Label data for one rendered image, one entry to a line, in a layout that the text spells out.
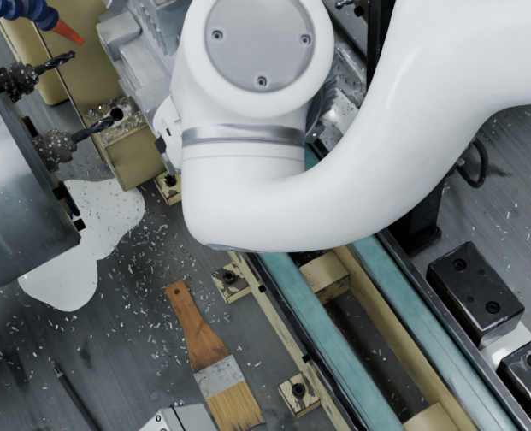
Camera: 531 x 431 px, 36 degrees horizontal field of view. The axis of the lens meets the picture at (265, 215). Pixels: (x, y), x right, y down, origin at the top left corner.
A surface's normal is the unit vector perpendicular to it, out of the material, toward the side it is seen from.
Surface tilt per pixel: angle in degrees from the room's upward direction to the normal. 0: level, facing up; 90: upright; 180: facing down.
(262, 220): 64
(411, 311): 0
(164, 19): 90
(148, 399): 0
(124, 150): 90
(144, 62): 0
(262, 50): 30
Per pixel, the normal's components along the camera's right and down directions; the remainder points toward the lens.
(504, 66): -0.40, 0.78
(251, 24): 0.16, -0.05
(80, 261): -0.09, -0.48
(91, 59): 0.49, 0.74
